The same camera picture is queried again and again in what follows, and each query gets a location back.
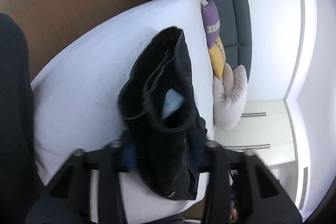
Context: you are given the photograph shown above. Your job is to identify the purple cushion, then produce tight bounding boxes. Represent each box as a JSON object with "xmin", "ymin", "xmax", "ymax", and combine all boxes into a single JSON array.
[{"xmin": 201, "ymin": 0, "xmax": 220, "ymax": 48}]

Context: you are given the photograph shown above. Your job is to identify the dark grey padded headboard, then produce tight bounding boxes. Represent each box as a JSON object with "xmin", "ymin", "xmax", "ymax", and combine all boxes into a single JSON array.
[{"xmin": 207, "ymin": 0, "xmax": 252, "ymax": 76}]

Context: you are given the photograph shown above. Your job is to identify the white wardrobe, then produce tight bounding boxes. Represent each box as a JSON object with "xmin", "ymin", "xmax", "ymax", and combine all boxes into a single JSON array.
[{"xmin": 215, "ymin": 100, "xmax": 310, "ymax": 210}]

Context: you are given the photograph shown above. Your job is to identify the white fluffy pillow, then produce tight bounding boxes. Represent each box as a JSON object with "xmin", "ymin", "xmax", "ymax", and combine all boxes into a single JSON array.
[{"xmin": 213, "ymin": 64, "xmax": 248, "ymax": 131}]

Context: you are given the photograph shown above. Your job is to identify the yellow cushion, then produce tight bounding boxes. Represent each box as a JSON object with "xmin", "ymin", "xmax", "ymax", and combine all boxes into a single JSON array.
[{"xmin": 209, "ymin": 36, "xmax": 226, "ymax": 80}]

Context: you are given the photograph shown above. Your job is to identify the dark fabric chair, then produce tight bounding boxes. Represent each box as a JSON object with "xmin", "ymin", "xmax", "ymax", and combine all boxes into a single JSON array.
[{"xmin": 1, "ymin": 14, "xmax": 44, "ymax": 223}]

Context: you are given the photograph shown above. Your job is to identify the dark black denim pants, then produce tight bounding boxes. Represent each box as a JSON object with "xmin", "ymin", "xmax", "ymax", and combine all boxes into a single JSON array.
[{"xmin": 118, "ymin": 26, "xmax": 207, "ymax": 201}]

